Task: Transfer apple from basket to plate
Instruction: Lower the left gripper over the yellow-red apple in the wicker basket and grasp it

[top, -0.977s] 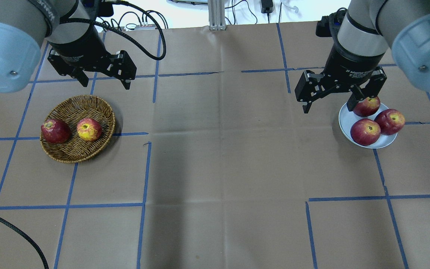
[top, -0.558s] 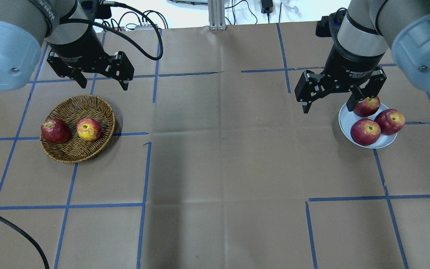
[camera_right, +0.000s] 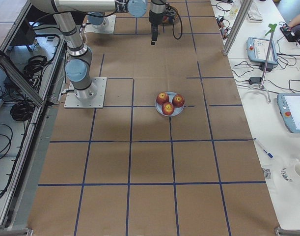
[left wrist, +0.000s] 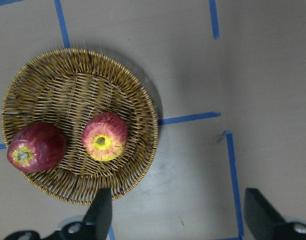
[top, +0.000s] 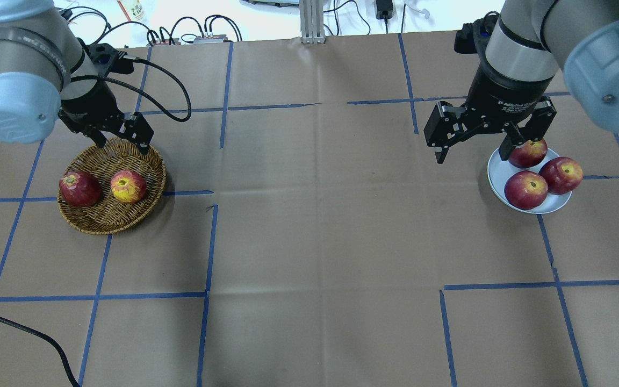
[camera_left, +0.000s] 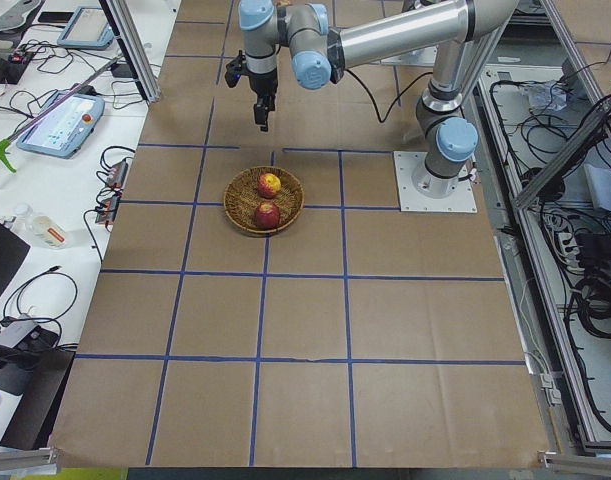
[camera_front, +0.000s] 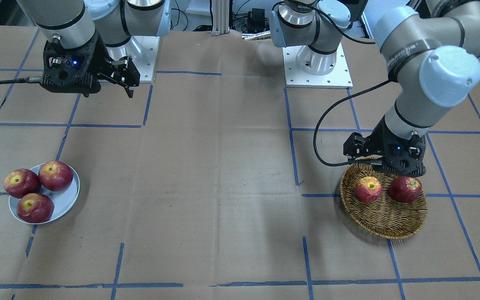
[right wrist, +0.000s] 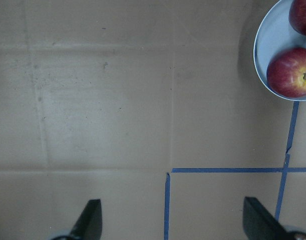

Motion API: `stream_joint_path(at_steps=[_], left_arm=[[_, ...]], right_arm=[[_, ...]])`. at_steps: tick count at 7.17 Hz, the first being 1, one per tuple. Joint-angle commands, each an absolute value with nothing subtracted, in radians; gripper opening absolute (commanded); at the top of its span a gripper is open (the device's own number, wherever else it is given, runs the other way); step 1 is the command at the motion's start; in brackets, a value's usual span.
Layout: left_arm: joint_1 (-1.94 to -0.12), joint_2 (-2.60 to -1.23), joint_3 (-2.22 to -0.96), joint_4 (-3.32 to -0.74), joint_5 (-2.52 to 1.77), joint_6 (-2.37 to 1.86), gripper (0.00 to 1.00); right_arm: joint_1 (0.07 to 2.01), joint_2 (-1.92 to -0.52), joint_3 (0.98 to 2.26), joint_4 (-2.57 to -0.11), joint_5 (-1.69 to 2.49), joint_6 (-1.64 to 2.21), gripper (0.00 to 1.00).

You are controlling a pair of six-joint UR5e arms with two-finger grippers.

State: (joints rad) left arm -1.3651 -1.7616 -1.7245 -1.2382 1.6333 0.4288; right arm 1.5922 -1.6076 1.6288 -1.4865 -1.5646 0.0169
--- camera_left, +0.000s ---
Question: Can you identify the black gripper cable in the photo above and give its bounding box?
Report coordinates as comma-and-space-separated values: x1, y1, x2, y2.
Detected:
342, 67, 436, 124

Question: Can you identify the clear plastic bottle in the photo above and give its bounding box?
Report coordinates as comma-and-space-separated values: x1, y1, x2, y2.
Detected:
14, 203, 68, 248

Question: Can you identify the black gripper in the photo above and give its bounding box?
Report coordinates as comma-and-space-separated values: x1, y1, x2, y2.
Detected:
249, 71, 277, 131

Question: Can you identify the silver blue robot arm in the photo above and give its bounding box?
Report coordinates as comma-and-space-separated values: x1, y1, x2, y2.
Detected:
225, 0, 517, 199

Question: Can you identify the blue teach pendant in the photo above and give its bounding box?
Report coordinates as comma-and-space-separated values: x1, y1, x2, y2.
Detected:
16, 94, 105, 158
56, 6, 115, 50

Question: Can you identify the woven wicker basket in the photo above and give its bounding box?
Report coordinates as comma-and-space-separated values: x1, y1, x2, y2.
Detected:
223, 166, 304, 236

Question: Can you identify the aluminium frame post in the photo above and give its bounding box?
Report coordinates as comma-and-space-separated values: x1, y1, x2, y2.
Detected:
99, 0, 161, 104

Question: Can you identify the yellow red apple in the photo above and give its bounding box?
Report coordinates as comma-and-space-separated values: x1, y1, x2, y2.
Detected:
257, 172, 282, 199

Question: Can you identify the blue teach pendant near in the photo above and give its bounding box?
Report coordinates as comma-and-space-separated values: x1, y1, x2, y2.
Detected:
16, 94, 105, 158

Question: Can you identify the blue teach pendant far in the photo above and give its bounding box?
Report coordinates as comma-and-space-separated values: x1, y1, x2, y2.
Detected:
56, 6, 115, 50

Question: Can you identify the green tipped metal pole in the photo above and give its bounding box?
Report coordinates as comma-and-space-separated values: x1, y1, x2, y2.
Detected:
0, 53, 124, 173

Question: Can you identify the dark red apple in basket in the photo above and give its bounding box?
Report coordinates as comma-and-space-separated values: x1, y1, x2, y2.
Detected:
254, 201, 281, 230

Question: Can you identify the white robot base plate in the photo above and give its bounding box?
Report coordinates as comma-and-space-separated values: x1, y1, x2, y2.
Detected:
393, 151, 478, 214

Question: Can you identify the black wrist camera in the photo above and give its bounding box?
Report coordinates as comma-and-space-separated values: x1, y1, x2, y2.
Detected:
224, 50, 249, 88

